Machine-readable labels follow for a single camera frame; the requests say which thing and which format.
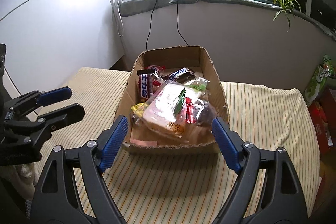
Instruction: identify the yellow candy packet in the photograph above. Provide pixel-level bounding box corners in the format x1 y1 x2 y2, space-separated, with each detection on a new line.
131 102 147 117

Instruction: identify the small Snickers bar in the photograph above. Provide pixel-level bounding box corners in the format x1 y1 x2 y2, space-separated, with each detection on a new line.
137 69 154 102

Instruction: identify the pink packaged bread loaf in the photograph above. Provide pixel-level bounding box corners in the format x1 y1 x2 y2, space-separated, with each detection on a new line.
134 81 212 145

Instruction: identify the pale green jelly cup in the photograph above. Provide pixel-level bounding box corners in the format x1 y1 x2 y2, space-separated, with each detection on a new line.
185 77 210 92

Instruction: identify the long Snickers bar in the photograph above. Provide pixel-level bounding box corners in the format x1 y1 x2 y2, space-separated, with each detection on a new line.
163 68 195 83

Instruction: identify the small pink sachet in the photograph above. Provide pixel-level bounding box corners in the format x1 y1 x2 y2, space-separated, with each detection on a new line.
130 139 157 147

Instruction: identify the red-edged dark snack pack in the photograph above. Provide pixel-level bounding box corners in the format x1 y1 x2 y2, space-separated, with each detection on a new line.
147 65 165 88

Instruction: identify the dark jujube snack pack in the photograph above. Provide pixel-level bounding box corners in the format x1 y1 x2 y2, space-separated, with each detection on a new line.
185 97 217 127

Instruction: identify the dark green candy packet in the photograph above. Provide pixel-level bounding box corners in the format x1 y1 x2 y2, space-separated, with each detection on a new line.
174 88 186 115

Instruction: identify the red box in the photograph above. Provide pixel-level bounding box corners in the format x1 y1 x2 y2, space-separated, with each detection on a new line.
308 87 336 155

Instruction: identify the green snack bag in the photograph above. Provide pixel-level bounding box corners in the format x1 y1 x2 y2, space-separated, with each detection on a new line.
303 55 335 107

